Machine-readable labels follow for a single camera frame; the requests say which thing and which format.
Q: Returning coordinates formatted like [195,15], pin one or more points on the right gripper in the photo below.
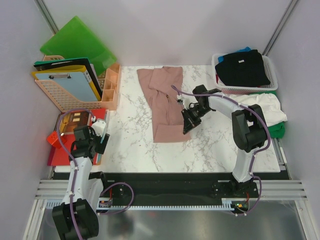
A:
[189,122]

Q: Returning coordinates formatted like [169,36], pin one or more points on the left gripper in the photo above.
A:
[100,148]

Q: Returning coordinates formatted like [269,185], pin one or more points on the pink t shirt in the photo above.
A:
[167,119]

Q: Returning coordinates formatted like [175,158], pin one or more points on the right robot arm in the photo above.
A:
[249,130]

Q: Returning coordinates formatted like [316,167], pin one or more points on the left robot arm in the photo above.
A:
[76,218]

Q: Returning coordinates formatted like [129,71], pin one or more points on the teal folder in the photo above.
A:
[107,119]

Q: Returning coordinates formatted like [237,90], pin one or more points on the brown book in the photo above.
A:
[73,120]

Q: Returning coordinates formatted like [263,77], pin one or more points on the red folder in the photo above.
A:
[58,156]

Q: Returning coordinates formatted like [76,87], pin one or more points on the red cube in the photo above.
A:
[53,139]

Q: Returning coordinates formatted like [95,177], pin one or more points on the pink file rack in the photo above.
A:
[62,98]

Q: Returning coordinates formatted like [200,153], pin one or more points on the orange desk organizer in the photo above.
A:
[110,81]

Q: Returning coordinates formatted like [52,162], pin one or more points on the blue clipboard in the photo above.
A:
[76,83]

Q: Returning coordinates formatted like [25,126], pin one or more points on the black t shirt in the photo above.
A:
[242,69]

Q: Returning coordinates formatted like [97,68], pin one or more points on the yellow folder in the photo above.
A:
[73,68]

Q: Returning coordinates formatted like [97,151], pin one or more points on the green t shirt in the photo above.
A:
[274,116]

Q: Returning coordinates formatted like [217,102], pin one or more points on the white laundry basket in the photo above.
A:
[269,69]

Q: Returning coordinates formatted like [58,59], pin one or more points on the black folder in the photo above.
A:
[54,64]

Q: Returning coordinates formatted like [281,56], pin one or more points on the green plastic folder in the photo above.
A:
[76,40]

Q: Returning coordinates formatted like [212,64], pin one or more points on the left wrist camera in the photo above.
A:
[99,127]

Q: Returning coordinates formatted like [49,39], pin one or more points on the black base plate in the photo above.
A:
[173,189]

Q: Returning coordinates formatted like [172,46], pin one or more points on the white cable duct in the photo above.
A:
[167,201]

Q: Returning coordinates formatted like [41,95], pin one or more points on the aluminium frame rail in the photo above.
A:
[270,185]

